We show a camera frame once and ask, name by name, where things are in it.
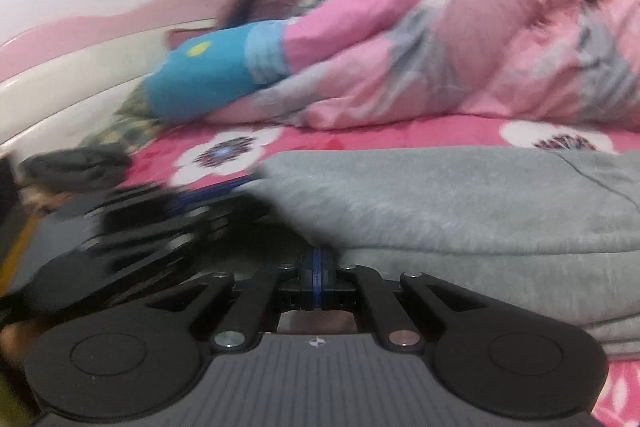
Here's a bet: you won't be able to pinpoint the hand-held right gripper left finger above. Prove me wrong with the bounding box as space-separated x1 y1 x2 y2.
143 248 317 353

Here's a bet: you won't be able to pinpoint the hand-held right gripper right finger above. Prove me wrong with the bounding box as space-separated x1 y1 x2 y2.
319 248 502 353

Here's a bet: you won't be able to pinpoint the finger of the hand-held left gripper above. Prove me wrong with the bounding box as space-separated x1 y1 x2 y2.
97 179 274 254

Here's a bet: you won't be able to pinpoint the grey sweatpants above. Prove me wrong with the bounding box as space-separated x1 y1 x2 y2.
246 146 640 346

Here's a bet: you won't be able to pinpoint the green plaid pillow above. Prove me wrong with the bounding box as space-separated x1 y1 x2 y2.
79 86 164 158

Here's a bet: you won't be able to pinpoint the dark cloth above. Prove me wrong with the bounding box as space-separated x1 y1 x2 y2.
19 146 134 196

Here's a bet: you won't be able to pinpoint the blue striped pillow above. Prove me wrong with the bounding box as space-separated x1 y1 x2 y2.
141 0 452 124

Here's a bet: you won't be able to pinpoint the pink floral blanket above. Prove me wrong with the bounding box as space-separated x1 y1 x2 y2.
120 113 640 427

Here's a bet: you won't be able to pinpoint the pink cream headboard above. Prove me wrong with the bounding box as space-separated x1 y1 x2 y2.
0 0 242 158

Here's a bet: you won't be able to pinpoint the pink grey floral duvet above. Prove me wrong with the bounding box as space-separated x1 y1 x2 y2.
210 0 640 131

